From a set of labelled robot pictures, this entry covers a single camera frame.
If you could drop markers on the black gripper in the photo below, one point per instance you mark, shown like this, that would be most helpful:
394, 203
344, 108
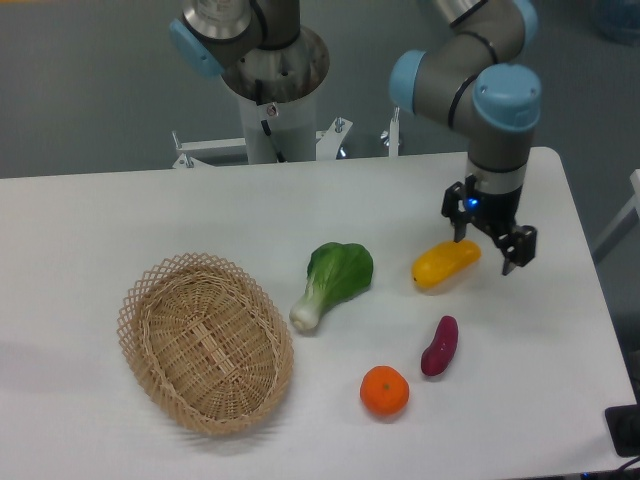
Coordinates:
494, 214

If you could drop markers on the green bok choy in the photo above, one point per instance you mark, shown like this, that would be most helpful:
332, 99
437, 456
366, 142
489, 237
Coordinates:
336, 273

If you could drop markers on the purple sweet potato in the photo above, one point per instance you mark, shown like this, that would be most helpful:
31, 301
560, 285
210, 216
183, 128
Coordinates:
437, 357

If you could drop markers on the blue water bottle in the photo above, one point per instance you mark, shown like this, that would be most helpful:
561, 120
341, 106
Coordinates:
617, 19

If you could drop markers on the woven wicker basket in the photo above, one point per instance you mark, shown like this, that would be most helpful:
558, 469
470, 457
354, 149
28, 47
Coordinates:
206, 344

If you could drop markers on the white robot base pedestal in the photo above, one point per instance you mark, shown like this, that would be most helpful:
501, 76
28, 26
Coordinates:
276, 93

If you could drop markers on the black device at table edge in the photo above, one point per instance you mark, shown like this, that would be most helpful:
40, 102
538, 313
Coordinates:
623, 426

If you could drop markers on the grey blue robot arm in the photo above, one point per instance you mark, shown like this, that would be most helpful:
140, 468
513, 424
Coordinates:
472, 84

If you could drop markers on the orange tangerine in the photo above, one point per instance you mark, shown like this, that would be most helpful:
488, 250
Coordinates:
384, 391

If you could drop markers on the white frame at right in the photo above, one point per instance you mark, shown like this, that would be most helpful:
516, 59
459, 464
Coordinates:
621, 224

